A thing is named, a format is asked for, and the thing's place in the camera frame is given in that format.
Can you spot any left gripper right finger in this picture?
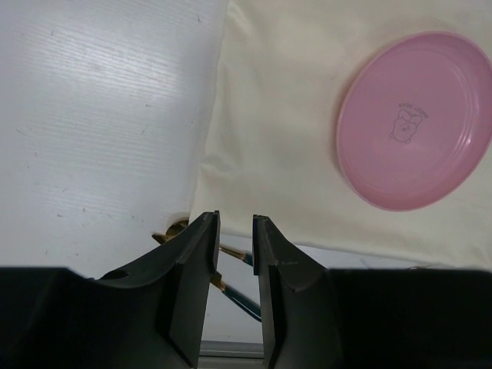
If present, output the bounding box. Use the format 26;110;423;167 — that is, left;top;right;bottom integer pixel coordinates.
252;215;331;368

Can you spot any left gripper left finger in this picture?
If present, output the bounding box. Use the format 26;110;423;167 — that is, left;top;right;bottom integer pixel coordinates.
97;211;220;367

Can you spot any cream cloth placemat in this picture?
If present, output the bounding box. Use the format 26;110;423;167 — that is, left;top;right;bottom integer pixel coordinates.
191;1;491;269

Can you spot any pink plate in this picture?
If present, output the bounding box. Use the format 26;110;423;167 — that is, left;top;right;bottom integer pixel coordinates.
336;32;491;211

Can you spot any gold knife green handle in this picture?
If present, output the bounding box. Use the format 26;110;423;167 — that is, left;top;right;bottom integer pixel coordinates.
211;272;261;322

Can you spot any gold spoon green handle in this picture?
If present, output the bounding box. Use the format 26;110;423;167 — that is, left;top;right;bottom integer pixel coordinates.
151;218;254;267

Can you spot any front aluminium rail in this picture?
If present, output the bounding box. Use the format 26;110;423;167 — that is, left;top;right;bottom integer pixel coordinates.
200;341;264;360

